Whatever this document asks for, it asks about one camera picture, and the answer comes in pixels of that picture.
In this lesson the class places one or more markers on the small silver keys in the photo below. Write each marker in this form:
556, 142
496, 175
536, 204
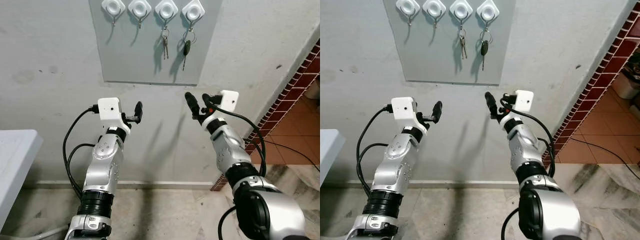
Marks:
462, 47
165, 47

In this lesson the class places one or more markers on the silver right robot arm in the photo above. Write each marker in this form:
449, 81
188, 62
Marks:
527, 150
230, 150

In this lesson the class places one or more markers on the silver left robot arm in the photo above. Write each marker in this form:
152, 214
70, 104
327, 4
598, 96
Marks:
395, 165
102, 165

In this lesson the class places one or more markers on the white plastic table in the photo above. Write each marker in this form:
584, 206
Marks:
15, 165
331, 155

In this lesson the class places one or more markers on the grey plastic bucket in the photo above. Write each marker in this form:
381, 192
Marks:
626, 86
314, 89

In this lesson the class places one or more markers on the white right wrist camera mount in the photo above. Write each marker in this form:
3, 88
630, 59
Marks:
524, 100
229, 100

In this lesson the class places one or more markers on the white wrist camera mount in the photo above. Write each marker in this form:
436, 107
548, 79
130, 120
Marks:
404, 109
524, 100
229, 100
110, 109

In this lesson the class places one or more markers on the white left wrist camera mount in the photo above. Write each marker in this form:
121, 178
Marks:
110, 109
404, 109

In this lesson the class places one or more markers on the grey wall board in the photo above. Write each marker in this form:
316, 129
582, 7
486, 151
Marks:
430, 60
135, 60

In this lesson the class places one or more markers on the white wall hook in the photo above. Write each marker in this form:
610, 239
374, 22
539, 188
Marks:
166, 8
139, 7
461, 8
113, 7
488, 8
407, 7
193, 8
434, 7

